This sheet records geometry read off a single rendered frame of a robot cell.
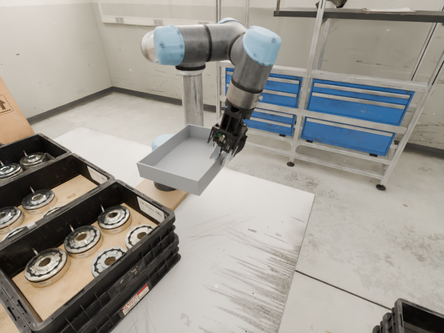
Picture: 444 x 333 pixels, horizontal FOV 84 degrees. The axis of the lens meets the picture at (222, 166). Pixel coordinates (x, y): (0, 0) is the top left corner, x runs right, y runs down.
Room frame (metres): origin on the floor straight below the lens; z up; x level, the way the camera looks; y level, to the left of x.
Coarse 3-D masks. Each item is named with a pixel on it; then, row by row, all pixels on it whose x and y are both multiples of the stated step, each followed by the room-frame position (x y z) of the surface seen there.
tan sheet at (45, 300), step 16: (128, 208) 0.65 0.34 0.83; (96, 224) 0.57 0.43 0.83; (112, 240) 0.50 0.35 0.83; (80, 272) 0.39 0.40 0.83; (32, 288) 0.35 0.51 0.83; (48, 288) 0.35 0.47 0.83; (64, 288) 0.35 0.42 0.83; (80, 288) 0.35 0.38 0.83; (32, 304) 0.31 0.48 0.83; (48, 304) 0.31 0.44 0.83
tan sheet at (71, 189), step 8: (80, 176) 0.83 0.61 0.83; (64, 184) 0.78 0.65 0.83; (72, 184) 0.78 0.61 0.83; (80, 184) 0.78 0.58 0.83; (88, 184) 0.78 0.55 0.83; (56, 192) 0.73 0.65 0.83; (64, 192) 0.73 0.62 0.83; (72, 192) 0.73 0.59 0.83; (80, 192) 0.73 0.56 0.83; (64, 200) 0.69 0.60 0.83; (72, 200) 0.69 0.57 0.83; (24, 216) 0.61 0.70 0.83; (32, 216) 0.61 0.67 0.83; (40, 216) 0.61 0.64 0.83; (24, 224) 0.57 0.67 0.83; (0, 240) 0.50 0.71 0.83
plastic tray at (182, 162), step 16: (192, 128) 0.80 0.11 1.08; (208, 128) 0.77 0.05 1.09; (176, 144) 0.73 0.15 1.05; (192, 144) 0.74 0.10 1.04; (208, 144) 0.74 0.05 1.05; (144, 160) 0.59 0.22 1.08; (160, 160) 0.65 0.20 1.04; (176, 160) 0.64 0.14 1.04; (192, 160) 0.64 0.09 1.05; (208, 160) 0.64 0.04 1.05; (144, 176) 0.56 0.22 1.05; (160, 176) 0.53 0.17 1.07; (176, 176) 0.51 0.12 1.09; (192, 176) 0.56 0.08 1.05; (208, 176) 0.53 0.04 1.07; (192, 192) 0.49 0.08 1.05
